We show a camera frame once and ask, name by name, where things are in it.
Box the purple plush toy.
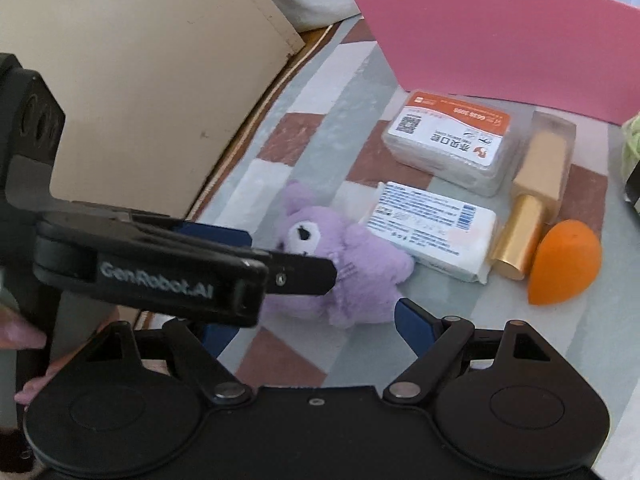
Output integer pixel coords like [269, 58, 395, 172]
[262, 181, 414, 328]

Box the white wet wipes pack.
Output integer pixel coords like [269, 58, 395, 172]
[367, 182, 498, 285]

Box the orange makeup sponge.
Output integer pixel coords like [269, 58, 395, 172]
[527, 220, 602, 306]

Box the gold foundation bottle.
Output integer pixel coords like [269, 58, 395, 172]
[490, 112, 577, 281]

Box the orange-labelled clear plastic box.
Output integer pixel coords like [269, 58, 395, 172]
[382, 90, 518, 197]

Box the green yarn ball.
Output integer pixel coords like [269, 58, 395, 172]
[620, 114, 640, 181]

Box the pink cardboard storage box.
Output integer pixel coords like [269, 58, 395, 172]
[355, 0, 639, 125]

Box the person's left hand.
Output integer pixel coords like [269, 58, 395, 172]
[0, 309, 122, 409]

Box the checkered floor rug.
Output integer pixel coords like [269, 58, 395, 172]
[194, 18, 639, 479]

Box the beige cabinet panel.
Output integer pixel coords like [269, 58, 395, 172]
[1, 0, 303, 217]

